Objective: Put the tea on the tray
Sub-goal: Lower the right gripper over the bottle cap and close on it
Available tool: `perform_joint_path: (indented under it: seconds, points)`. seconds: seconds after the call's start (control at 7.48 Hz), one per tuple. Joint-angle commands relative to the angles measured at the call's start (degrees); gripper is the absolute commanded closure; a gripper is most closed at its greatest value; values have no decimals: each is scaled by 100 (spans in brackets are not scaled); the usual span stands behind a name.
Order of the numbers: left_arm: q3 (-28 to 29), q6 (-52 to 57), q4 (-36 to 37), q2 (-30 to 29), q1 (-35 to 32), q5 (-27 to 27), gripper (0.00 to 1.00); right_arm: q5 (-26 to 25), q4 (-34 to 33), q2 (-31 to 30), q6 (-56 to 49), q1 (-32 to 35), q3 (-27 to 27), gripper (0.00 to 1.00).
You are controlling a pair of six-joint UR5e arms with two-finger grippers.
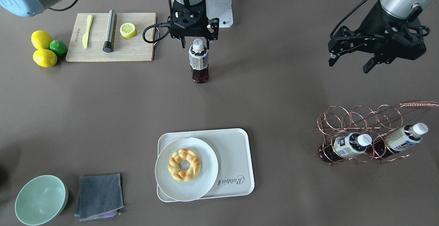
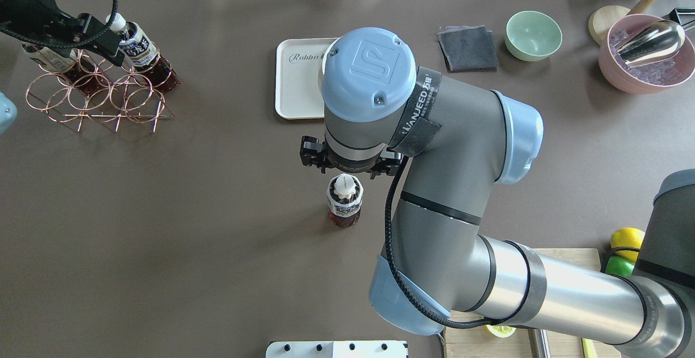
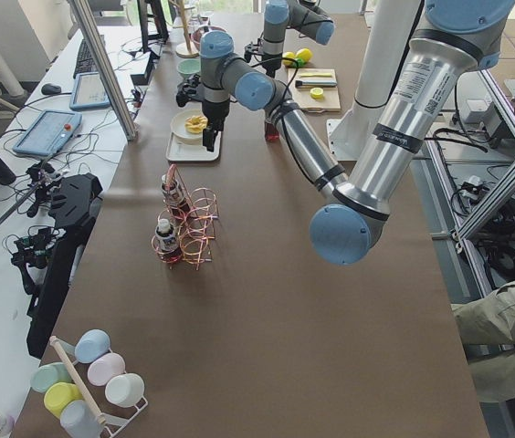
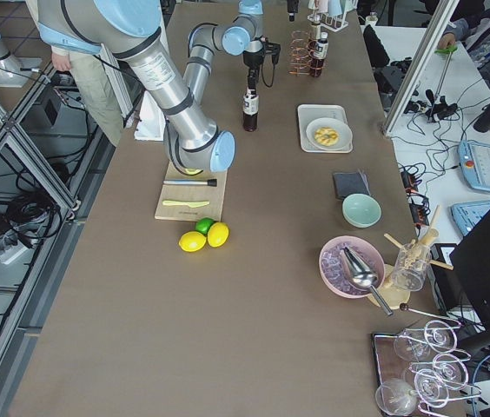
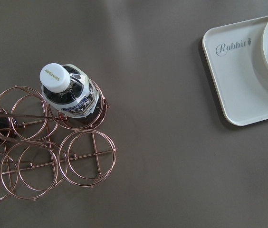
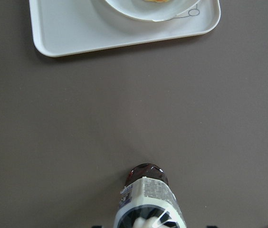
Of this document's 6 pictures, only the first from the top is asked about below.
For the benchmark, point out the white round plate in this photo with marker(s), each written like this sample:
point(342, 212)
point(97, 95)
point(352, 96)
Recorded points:
point(187, 191)

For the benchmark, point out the half lemon slice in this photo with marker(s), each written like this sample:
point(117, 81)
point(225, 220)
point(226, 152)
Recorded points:
point(128, 30)

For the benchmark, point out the yellow lemon lower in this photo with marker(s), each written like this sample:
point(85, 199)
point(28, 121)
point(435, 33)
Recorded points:
point(45, 58)

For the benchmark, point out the grey folded cloth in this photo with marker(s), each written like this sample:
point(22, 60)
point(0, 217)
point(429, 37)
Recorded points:
point(99, 197)

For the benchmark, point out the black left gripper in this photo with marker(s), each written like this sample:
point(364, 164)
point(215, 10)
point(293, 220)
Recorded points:
point(372, 23)

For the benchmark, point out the yellow plastic knife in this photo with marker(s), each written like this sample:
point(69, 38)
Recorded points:
point(85, 38)

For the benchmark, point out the glazed ring doughnut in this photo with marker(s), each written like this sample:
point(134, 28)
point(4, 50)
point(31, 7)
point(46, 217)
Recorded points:
point(184, 165)

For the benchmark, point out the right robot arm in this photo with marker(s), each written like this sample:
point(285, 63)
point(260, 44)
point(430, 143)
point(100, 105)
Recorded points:
point(30, 8)

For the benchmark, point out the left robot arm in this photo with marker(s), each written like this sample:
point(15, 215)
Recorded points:
point(396, 8)

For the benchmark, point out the copper wire bottle rack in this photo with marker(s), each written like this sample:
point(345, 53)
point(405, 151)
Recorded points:
point(337, 121)

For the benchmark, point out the steel muddler rod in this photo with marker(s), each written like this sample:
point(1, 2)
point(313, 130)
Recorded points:
point(110, 31)

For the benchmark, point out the mint green bowl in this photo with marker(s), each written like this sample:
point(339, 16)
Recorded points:
point(40, 200)

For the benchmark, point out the green lime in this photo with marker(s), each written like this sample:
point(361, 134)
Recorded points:
point(58, 47)

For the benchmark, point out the yellow lemon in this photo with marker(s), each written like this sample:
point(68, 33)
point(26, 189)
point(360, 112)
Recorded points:
point(41, 39)
point(45, 58)

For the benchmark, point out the yellow lemon upper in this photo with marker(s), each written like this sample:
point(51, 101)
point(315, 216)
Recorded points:
point(41, 39)

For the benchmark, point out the wooden cutting board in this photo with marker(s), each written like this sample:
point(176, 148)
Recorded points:
point(123, 49)

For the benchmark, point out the tea bottle white cap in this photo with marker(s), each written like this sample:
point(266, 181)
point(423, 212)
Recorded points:
point(198, 58)

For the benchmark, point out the tea bottle front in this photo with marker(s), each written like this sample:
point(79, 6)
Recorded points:
point(345, 147)
point(399, 140)

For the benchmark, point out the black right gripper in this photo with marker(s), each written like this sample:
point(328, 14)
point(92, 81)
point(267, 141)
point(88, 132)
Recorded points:
point(214, 26)

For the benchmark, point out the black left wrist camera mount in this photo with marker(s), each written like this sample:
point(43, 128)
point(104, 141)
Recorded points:
point(347, 41)

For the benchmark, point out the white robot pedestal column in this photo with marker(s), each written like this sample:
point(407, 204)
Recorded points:
point(221, 9)

